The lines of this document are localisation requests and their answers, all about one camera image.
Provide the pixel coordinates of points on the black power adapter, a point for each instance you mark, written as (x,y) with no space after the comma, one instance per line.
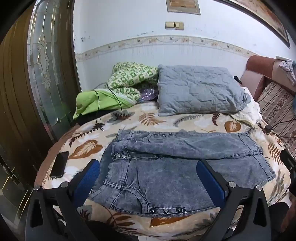
(268,129)

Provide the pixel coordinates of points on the leaf print bed blanket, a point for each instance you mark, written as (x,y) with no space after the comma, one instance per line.
(185,120)

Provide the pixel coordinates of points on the grey acid-wash denim pants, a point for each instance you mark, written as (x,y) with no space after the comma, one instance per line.
(166,176)

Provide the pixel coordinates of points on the grey quilted pillow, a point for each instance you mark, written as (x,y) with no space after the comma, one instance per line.
(198,90)

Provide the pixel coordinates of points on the plain lime green cloth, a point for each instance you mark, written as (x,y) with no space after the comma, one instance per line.
(97,102)

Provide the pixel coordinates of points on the wooden door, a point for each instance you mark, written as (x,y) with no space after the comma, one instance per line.
(16,92)

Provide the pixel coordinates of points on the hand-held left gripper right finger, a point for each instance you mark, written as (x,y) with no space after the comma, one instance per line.
(209,179)

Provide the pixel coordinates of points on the green patterned quilt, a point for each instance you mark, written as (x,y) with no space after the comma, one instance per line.
(129,75)

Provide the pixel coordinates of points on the black smartphone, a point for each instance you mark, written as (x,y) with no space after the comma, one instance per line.
(59,164)

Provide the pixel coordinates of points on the purple shiny cloth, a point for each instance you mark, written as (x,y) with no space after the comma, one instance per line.
(148,94)

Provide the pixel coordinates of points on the white floral cloth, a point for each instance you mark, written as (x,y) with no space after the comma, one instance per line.
(251,111)

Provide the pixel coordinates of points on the gold wall switch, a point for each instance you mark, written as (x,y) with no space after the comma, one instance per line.
(179,25)
(169,25)

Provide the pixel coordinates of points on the pink padded headboard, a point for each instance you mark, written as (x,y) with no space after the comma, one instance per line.
(256,67)

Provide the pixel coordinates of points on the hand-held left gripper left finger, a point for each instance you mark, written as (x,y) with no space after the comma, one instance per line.
(88,176)

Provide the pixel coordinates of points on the striped patterned pillow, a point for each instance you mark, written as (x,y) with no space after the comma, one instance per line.
(277,109)

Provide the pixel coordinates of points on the large framed picture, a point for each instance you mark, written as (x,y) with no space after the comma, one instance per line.
(266,18)

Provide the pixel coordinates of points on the small framed picture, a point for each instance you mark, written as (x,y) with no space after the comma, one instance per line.
(183,7)

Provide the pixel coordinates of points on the crumpled pale cloth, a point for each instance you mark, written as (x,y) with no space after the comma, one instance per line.
(289,69)

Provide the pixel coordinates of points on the patterned glass door panel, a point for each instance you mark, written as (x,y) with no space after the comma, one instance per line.
(46,58)

